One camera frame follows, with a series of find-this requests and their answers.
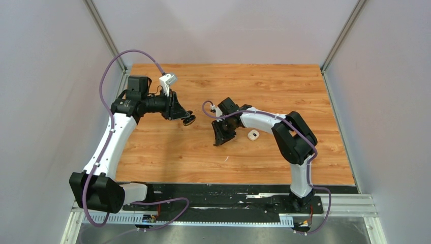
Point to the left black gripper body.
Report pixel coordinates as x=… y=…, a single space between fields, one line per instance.
x=168 y=103

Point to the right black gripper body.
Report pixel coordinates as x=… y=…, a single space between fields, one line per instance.
x=224 y=125

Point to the black earbud charging case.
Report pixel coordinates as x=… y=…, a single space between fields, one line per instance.
x=189 y=120

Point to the white earbud charging case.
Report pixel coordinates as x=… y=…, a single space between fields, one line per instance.
x=253 y=135

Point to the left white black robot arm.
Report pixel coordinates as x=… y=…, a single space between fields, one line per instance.
x=95 y=187

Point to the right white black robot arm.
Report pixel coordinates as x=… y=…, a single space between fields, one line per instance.
x=295 y=140

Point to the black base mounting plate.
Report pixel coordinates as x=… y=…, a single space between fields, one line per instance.
x=230 y=203

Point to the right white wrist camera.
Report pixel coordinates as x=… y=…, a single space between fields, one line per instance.
x=215 y=110

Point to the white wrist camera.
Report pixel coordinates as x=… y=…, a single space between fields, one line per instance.
x=215 y=110
x=166 y=81

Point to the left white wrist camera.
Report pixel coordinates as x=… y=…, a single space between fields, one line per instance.
x=166 y=81

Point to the left aluminium frame post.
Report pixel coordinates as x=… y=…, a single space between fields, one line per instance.
x=97 y=18

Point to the aluminium frame post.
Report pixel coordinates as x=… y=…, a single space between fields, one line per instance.
x=97 y=18
x=355 y=13

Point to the right aluminium frame post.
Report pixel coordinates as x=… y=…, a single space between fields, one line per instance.
x=355 y=13

